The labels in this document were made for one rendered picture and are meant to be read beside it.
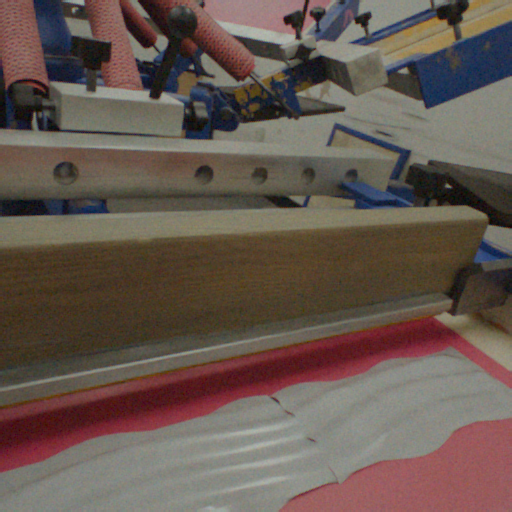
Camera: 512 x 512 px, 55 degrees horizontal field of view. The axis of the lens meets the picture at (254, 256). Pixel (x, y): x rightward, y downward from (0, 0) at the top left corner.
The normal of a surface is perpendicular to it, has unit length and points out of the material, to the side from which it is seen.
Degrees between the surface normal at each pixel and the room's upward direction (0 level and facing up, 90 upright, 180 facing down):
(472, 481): 0
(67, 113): 90
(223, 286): 90
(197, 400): 0
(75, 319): 90
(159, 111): 90
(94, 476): 33
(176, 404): 0
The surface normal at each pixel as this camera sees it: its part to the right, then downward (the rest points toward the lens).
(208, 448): 0.35, -0.54
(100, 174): 0.51, 0.44
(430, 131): -0.84, 0.07
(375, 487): 0.18, -0.89
